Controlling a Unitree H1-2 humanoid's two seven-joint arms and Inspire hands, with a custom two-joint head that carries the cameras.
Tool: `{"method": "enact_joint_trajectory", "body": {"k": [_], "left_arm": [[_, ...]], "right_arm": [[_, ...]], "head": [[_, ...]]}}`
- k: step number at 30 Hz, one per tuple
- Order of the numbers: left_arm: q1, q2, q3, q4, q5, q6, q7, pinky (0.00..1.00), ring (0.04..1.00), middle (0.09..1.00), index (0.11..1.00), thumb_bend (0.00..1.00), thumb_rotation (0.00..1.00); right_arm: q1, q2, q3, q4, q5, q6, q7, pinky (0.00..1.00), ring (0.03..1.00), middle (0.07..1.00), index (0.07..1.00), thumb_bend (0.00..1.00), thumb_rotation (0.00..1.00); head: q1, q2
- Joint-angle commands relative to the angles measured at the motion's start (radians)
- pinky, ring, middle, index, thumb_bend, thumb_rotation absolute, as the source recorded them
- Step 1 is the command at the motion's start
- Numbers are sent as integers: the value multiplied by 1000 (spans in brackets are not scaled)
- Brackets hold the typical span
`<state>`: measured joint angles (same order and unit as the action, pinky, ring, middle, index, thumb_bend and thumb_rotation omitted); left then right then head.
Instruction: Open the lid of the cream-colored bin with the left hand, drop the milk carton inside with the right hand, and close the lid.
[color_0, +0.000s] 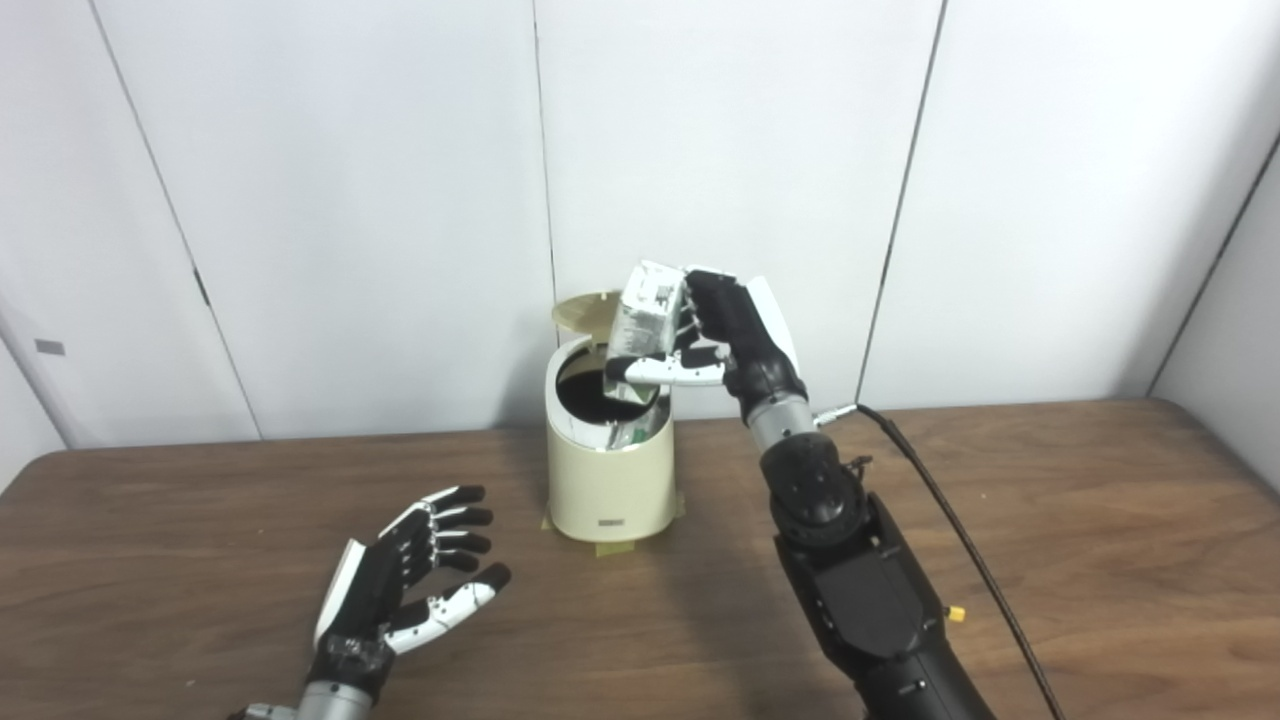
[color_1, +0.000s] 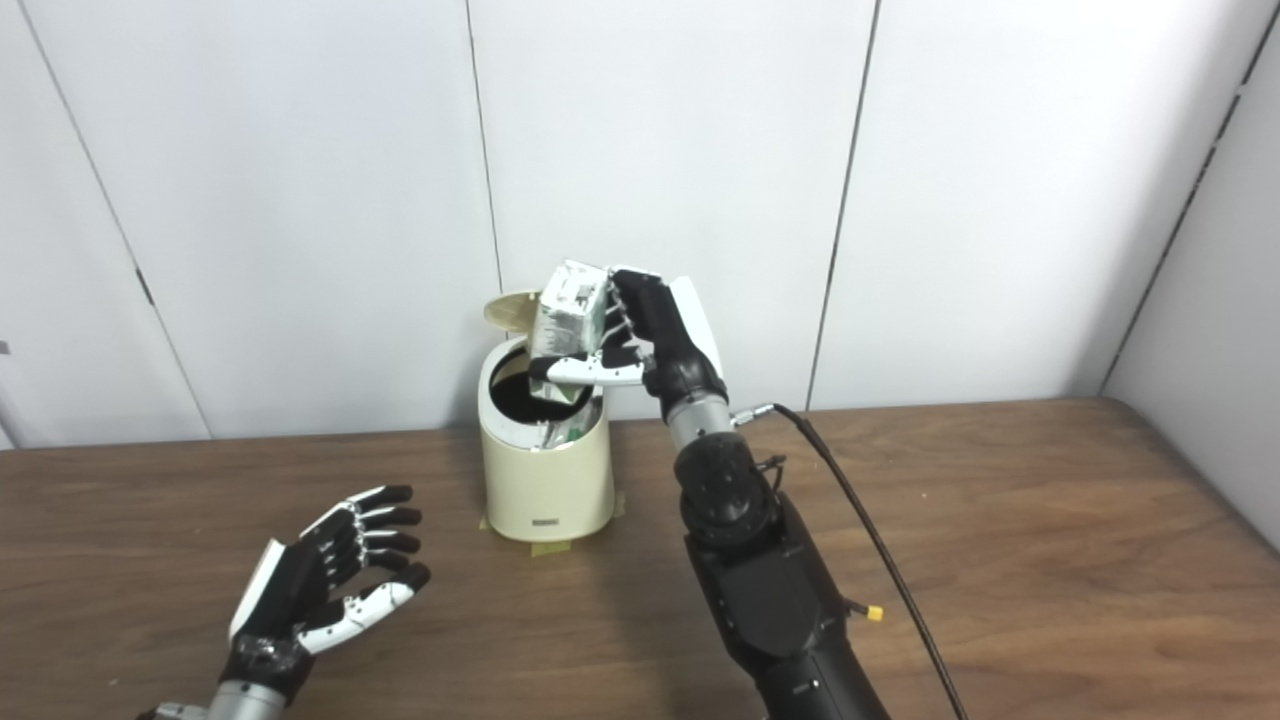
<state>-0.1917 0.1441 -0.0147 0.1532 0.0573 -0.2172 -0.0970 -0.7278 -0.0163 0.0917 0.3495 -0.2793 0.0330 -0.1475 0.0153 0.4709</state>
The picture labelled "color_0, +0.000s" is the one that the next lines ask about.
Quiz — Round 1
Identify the white green milk carton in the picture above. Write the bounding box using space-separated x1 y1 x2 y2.
604 260 689 409

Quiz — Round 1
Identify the cream-colored round bin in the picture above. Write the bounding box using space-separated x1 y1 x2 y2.
545 335 677 544

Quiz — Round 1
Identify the cream round bin lid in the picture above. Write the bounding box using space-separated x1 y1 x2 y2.
551 291 626 347

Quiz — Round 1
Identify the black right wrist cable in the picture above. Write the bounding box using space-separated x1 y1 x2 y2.
815 402 1067 720

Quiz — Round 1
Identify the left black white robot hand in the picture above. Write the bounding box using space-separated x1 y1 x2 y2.
312 485 512 701

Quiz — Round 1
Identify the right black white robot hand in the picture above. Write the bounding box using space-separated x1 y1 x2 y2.
605 265 809 421

